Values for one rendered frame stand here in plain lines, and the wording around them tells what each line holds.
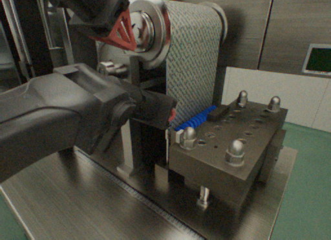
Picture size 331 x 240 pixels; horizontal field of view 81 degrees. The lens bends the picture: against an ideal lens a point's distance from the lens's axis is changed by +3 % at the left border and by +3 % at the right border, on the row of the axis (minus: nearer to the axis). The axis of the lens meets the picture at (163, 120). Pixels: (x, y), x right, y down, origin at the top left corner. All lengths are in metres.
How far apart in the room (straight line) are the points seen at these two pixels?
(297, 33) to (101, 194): 0.64
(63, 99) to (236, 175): 0.29
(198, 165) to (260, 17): 0.45
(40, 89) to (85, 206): 0.35
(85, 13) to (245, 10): 0.47
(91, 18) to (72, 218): 0.38
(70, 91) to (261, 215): 0.44
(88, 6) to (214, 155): 0.33
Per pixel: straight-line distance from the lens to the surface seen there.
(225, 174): 0.37
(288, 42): 0.65
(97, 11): 0.34
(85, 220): 0.48
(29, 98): 0.19
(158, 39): 0.40
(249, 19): 0.67
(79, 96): 0.20
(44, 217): 0.52
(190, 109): 0.52
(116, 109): 0.23
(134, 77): 0.44
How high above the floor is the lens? 1.26
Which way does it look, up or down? 26 degrees down
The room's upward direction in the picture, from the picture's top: straight up
